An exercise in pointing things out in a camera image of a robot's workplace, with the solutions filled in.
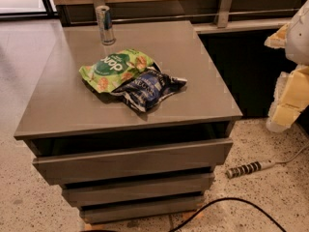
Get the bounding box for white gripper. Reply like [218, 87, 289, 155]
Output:
[264, 0, 309, 132]

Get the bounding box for blue chip bag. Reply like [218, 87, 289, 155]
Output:
[112, 69, 187, 113]

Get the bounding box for green chip bag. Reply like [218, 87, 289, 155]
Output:
[79, 48, 154, 93]

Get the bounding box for white power strip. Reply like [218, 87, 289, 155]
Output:
[225, 144, 309, 179]

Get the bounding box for silver blue drink can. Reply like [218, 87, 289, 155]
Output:
[96, 5, 115, 45]

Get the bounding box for grey drawer cabinet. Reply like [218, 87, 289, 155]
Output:
[14, 21, 241, 212]

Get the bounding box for middle grey drawer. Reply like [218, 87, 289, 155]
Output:
[62, 173, 214, 207]

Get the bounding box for grey drawer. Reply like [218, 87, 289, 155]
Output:
[80, 194, 204, 224]
[62, 173, 214, 207]
[33, 138, 233, 185]

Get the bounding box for bottom grey drawer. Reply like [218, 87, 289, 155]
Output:
[80, 194, 204, 224]

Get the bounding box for top grey drawer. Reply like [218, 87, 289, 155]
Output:
[33, 138, 233, 185]

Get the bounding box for right metal bracket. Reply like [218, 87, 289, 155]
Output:
[214, 0, 233, 28]

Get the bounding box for black floor cable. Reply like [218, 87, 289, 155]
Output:
[80, 197, 288, 232]

